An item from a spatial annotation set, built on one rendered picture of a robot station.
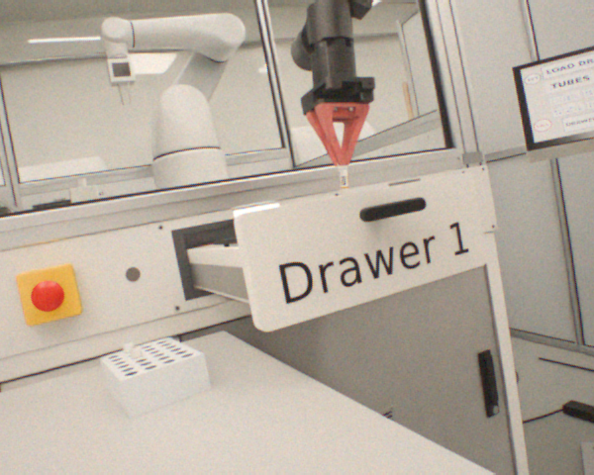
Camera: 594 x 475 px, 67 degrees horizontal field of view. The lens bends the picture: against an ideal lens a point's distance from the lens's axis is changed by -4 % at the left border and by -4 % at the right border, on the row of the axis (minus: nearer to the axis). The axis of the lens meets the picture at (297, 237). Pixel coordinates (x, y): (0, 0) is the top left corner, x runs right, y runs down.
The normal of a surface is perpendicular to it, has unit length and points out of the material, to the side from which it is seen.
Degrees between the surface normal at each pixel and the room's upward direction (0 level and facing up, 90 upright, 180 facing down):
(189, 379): 90
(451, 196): 90
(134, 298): 90
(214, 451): 0
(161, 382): 90
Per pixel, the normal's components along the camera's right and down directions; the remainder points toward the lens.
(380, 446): -0.19, -0.98
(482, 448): 0.42, -0.04
